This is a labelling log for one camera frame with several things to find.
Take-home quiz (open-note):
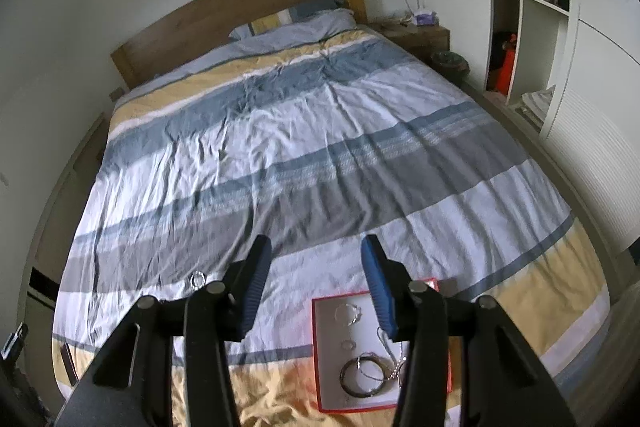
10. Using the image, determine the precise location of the silver chain necklace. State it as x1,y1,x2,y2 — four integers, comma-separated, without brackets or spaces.
374,325,409,385

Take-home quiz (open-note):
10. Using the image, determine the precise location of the red jewelry box tray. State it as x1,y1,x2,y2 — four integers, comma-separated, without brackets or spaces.
310,276,454,415

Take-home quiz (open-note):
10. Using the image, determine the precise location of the dark olive bangle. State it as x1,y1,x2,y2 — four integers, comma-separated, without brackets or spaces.
338,355,388,399

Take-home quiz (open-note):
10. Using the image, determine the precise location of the thin gold wire bangle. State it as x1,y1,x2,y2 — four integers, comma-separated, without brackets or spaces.
356,352,402,384

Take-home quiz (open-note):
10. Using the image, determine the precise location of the green stone pendant charm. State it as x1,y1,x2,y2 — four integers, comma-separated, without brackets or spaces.
334,303,362,327

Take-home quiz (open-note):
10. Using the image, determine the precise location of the far twisted silver hoop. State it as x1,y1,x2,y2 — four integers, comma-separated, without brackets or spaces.
189,270,206,291

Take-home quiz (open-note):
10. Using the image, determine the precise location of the striped duvet cover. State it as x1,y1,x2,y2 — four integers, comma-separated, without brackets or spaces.
52,29,610,426

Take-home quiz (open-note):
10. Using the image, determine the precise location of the wooden nightstand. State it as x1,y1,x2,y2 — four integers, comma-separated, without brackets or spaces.
369,20,450,62

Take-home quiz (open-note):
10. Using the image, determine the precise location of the wooden headboard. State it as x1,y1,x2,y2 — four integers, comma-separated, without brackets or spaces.
111,0,367,89

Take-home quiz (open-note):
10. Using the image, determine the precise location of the purple tissue box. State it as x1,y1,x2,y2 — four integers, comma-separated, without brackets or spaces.
412,10,438,27

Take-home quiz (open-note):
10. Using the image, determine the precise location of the white wardrobe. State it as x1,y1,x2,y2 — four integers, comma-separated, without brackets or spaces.
419,0,639,251

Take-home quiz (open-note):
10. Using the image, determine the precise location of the grey pillow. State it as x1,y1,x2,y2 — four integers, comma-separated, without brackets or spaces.
229,0,357,41

